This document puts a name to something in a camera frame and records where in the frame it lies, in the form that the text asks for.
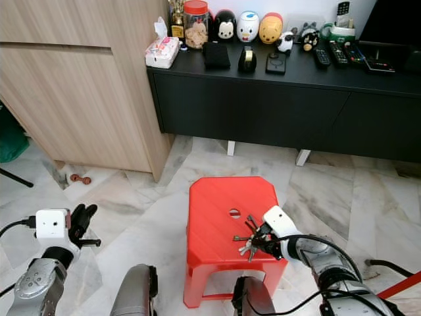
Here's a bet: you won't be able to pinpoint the black right robot leg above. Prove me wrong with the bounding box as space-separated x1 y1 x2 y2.
232 276 277 316

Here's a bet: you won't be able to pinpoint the black television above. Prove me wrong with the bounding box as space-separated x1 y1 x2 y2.
359 0 421 47

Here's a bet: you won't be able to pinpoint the black slanted pole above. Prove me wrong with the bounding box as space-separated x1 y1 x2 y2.
0 169 34 189

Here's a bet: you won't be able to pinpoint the black mouse plush toy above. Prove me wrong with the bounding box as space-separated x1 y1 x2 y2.
212 9 238 42

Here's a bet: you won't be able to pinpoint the small black square device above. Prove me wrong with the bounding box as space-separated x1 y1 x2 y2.
266 51 288 75

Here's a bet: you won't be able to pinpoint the black wallet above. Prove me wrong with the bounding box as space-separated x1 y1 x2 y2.
203 41 232 71

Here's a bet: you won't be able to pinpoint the green bag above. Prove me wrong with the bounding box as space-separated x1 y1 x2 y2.
0 117 29 165

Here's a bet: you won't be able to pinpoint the black low console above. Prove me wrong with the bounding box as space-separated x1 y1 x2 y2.
147 37 421 167

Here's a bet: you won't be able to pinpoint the green white holder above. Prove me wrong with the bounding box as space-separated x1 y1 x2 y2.
320 21 358 44

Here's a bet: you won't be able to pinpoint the red lidded snack jar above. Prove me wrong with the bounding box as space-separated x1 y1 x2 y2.
183 0 212 50

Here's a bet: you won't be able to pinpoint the flat black tablet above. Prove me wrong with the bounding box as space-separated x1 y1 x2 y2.
361 41 397 74

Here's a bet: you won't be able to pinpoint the light wooden cabinet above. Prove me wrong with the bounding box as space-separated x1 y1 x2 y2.
0 0 176 182

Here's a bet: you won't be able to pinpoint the bunch of metal keys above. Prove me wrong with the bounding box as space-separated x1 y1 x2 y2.
234 215 270 263

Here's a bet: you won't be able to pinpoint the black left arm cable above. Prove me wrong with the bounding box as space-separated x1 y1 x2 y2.
0 219 37 297

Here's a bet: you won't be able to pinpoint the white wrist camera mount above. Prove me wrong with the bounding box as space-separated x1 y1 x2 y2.
35 209 74 249
263 205 304 242

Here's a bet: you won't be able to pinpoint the black remote coloured buttons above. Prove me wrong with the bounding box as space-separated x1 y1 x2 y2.
344 41 366 65

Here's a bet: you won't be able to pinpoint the black white animal figurine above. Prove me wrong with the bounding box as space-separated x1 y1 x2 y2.
299 22 320 52

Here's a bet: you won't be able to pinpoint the black upright remote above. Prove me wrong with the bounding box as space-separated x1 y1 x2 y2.
336 1 351 27

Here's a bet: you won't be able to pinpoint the short black remote control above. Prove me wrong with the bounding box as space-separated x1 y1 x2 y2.
313 45 333 68

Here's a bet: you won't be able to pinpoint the black tape dispenser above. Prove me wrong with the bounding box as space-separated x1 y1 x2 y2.
238 45 259 74

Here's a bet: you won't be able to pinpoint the pink white tissue pack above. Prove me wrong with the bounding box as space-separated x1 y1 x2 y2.
146 17 182 69

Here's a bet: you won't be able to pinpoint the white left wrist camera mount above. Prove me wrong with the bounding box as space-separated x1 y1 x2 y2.
35 209 74 249

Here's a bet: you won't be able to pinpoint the small brown floor object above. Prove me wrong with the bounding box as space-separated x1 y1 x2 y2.
69 172 92 186

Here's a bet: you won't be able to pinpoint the white duck plush toy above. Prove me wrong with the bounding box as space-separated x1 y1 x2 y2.
237 11 261 43

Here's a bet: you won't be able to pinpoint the red plastic stool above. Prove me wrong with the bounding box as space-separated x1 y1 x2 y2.
183 176 289 309

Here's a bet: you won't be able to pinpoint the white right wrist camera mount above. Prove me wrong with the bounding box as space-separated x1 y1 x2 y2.
263 205 304 242

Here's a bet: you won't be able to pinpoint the small white dog figurine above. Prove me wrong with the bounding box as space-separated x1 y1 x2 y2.
277 29 297 53

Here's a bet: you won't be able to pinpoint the long black remote control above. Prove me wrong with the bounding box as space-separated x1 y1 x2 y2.
328 41 351 66

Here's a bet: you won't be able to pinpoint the yellow bear plush toy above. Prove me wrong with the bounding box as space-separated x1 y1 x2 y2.
259 13 285 45

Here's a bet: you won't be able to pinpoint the black floor cable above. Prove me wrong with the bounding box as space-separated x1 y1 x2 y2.
360 258 421 275

